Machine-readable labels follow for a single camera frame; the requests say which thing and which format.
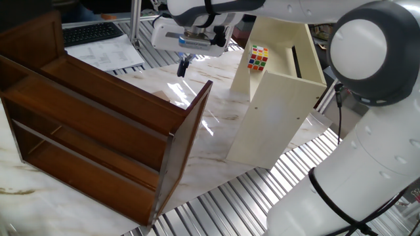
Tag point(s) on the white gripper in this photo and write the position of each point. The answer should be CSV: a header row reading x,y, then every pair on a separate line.
x,y
164,36

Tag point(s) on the light wooden cube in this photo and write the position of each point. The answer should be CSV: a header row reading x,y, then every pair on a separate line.
x,y
161,95

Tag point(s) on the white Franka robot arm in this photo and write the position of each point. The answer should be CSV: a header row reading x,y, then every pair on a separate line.
x,y
377,157

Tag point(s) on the small orange object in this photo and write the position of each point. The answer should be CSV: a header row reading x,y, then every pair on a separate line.
x,y
108,16

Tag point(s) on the cream wooden shelf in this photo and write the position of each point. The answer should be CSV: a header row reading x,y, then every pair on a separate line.
x,y
275,124

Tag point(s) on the brown wooden shelf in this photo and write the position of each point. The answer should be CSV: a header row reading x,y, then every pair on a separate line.
x,y
98,131

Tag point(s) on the marble pattern table sheet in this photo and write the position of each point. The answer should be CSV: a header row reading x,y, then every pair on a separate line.
x,y
223,108

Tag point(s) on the dark red box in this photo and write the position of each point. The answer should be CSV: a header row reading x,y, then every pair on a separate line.
x,y
243,34

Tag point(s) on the Rubik's cube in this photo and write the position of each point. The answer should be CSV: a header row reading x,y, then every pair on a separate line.
x,y
258,58

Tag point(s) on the printed paper sheets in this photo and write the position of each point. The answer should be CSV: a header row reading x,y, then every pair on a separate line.
x,y
105,54

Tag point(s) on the black keyboard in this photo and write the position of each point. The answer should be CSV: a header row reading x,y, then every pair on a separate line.
x,y
88,32

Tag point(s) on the person in blue jeans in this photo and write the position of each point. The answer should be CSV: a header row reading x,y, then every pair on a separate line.
x,y
78,13

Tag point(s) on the silver gripper mounted camera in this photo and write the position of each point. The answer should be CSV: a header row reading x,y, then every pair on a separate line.
x,y
193,42

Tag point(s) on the aluminium frame post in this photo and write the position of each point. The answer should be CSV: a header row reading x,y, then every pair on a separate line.
x,y
135,23

